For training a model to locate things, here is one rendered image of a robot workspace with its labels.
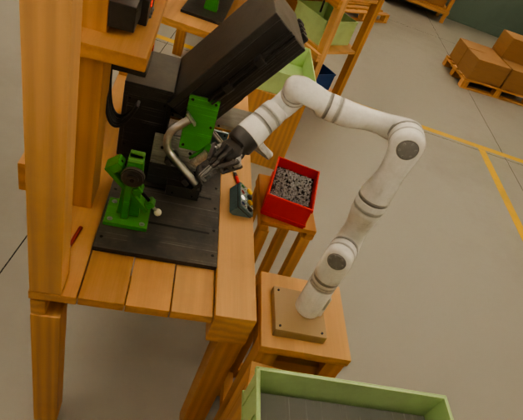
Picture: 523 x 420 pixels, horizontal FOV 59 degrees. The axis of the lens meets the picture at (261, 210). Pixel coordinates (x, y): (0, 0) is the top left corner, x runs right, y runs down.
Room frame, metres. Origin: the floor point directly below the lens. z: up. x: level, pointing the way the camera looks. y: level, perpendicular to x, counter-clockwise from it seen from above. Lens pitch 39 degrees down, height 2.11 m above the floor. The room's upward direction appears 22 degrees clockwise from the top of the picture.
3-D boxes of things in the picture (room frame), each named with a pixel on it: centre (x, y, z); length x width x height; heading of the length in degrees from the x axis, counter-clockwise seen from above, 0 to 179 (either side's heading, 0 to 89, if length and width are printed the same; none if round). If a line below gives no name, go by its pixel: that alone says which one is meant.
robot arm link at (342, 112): (1.14, -0.19, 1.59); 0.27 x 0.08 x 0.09; 92
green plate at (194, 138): (1.51, 0.35, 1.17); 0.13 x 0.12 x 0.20; 17
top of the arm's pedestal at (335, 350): (1.10, -0.28, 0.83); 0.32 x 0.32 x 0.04; 15
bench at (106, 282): (1.56, 0.43, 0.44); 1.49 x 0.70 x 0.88; 17
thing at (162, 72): (1.62, 0.59, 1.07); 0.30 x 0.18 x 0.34; 17
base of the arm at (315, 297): (1.10, -0.28, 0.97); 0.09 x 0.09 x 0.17; 21
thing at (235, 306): (1.64, 0.16, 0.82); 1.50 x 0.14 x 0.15; 17
